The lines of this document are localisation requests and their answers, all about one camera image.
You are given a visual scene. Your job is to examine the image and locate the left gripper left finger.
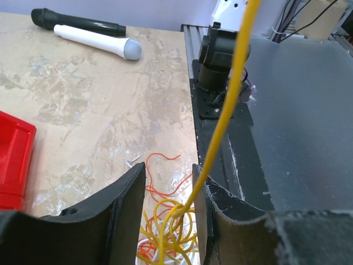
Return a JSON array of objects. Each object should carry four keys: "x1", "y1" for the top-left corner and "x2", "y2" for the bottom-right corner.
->
[{"x1": 1, "y1": 162, "x2": 146, "y2": 264}]

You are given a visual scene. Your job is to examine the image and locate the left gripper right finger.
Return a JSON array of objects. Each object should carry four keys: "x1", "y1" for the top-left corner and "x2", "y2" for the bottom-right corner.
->
[{"x1": 195, "y1": 166, "x2": 352, "y2": 264}]

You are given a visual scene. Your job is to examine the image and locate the orange thin cable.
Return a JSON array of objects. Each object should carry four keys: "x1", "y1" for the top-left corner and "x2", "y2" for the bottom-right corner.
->
[{"x1": 136, "y1": 153, "x2": 198, "y2": 260}]

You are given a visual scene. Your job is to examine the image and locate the yellow thin cable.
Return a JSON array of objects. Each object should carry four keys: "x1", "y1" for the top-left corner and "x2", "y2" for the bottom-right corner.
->
[{"x1": 136, "y1": 0, "x2": 262, "y2": 265}]

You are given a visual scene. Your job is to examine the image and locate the red three-compartment bin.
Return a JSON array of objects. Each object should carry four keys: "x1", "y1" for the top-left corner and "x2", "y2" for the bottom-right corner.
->
[{"x1": 1, "y1": 112, "x2": 36, "y2": 211}]

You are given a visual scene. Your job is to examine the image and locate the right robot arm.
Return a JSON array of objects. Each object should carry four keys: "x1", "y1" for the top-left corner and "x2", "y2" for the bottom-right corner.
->
[{"x1": 197, "y1": 0, "x2": 249, "y2": 92}]

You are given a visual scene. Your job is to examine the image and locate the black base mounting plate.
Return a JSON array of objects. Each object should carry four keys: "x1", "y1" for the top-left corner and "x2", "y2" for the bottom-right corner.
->
[{"x1": 190, "y1": 60, "x2": 274, "y2": 211}]

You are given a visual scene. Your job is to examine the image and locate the white microphone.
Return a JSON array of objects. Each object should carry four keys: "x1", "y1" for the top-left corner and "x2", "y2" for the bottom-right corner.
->
[{"x1": 54, "y1": 25, "x2": 142, "y2": 61}]

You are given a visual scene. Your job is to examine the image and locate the black microphone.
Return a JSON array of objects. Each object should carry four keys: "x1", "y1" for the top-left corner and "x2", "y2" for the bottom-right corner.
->
[{"x1": 31, "y1": 8, "x2": 126, "y2": 37}]

